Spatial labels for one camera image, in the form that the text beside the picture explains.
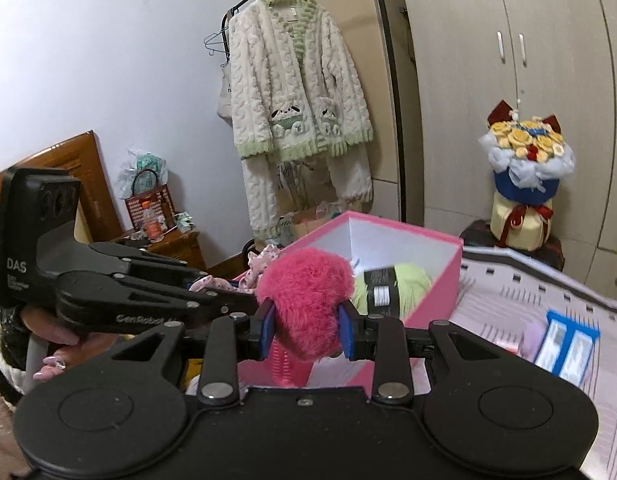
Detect orange drink bottle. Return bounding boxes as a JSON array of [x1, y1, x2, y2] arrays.
[[142, 202, 165, 242]]

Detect pink floral fabric pouch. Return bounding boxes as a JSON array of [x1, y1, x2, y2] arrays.
[[188, 244, 284, 295]]

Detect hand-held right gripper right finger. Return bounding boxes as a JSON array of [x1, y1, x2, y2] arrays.
[[339, 302, 487, 404]]

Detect wire hangers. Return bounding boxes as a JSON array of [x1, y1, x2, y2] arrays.
[[205, 30, 229, 56]]

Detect pink fuzzy garment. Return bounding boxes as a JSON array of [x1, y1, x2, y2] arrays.
[[0, 385, 34, 480]]

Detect person's left hand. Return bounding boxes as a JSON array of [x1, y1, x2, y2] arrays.
[[21, 307, 117, 382]]

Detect beige tote bag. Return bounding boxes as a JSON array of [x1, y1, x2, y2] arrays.
[[217, 57, 235, 122]]

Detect person's left forearm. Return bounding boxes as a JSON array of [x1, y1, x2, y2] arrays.
[[0, 305, 36, 401]]

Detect striped tablecloth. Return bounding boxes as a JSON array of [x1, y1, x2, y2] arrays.
[[308, 245, 617, 480]]

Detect beige wardrobe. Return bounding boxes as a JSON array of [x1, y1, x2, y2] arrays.
[[261, 0, 424, 226]]

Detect dark stool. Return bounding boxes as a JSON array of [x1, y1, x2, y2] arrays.
[[459, 219, 565, 272]]

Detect green yarn ball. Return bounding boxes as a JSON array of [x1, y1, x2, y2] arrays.
[[353, 265, 433, 322]]

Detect white green fleece jacket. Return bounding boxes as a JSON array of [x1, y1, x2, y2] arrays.
[[224, 0, 375, 159]]

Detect wooden nightstand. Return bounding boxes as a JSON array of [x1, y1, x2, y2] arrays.
[[111, 227, 206, 274]]

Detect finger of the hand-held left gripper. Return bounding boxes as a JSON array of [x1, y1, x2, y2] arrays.
[[137, 279, 262, 319], [91, 242, 212, 289]]

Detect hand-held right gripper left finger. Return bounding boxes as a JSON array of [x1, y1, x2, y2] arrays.
[[108, 300, 276, 407]]

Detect plastic bag green contents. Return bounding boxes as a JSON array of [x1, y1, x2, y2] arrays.
[[118, 147, 168, 201]]

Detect blue packet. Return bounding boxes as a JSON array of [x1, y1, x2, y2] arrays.
[[533, 310, 602, 376]]

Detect white fleece pants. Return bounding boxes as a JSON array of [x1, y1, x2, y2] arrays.
[[241, 152, 374, 242]]

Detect wooden headboard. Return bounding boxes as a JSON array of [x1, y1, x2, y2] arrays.
[[0, 130, 122, 261]]

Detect crochet flower bouquet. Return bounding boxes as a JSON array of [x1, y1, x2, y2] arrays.
[[477, 100, 575, 254]]

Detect brown paper bag green handle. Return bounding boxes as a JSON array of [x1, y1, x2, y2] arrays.
[[288, 207, 347, 247]]

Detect pink cardboard box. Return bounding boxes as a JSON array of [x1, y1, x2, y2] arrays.
[[233, 211, 463, 389]]

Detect grey wardrobe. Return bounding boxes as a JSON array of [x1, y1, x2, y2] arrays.
[[396, 0, 617, 306]]

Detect pink fluffy hair clip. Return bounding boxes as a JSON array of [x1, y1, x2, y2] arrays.
[[257, 247, 357, 389]]

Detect red woven basket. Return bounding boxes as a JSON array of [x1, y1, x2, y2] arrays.
[[126, 169, 177, 233]]

